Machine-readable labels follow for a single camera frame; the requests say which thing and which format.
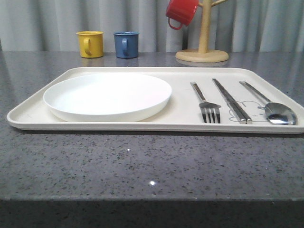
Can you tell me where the silver metal spoon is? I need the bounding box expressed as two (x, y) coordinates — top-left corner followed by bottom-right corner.
(239, 81), (298, 125)

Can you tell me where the white round plate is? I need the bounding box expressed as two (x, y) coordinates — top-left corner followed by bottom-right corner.
(43, 73), (172, 122)

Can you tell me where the silver metal fork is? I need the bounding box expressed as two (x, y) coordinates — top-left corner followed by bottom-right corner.
(190, 82), (221, 124)

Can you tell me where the grey curtain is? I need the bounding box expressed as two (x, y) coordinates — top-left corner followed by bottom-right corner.
(0, 0), (304, 52)

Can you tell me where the red mug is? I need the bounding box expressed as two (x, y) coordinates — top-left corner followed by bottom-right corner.
(166, 0), (199, 30)

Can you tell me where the yellow mug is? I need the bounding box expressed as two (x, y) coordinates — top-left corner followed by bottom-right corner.
(76, 31), (104, 58)

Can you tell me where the blue mug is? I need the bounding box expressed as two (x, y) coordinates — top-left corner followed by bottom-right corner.
(114, 31), (139, 58)

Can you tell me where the cream rabbit serving tray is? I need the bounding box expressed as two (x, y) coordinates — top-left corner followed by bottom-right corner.
(7, 67), (304, 134)

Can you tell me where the wooden mug tree stand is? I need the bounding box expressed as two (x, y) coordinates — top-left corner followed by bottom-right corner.
(175, 0), (229, 63)

